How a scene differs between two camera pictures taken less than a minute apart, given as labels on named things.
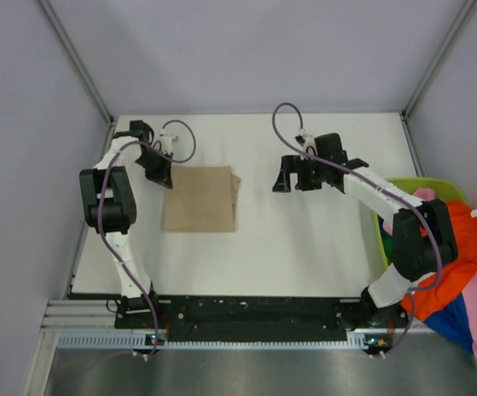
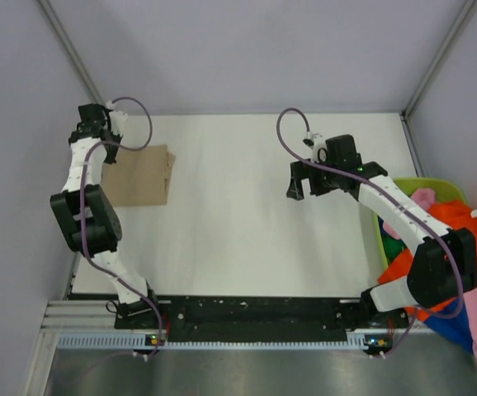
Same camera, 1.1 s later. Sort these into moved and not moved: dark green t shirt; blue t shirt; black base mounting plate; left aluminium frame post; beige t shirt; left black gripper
Moved: beige t shirt; left black gripper
Not moved: blue t shirt; left aluminium frame post; dark green t shirt; black base mounting plate
